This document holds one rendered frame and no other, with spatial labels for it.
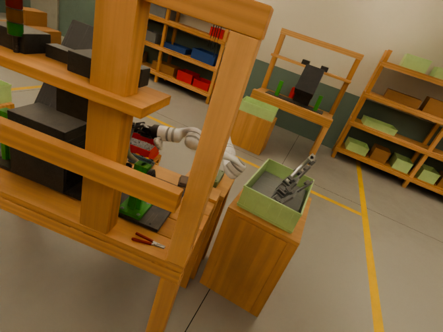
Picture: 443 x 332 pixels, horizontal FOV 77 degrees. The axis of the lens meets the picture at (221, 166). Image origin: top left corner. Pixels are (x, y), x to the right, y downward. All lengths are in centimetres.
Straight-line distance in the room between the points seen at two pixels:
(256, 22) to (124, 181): 72
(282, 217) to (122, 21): 143
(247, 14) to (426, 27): 603
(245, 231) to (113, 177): 110
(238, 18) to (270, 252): 152
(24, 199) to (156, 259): 69
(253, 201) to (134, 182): 101
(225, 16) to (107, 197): 84
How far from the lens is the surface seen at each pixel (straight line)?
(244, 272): 219
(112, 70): 107
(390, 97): 625
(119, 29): 104
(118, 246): 144
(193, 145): 132
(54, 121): 153
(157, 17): 734
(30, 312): 227
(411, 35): 676
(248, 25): 90
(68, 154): 123
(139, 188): 111
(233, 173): 150
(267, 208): 191
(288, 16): 681
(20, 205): 166
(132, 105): 101
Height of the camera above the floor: 188
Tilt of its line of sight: 27 degrees down
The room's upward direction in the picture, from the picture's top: 19 degrees clockwise
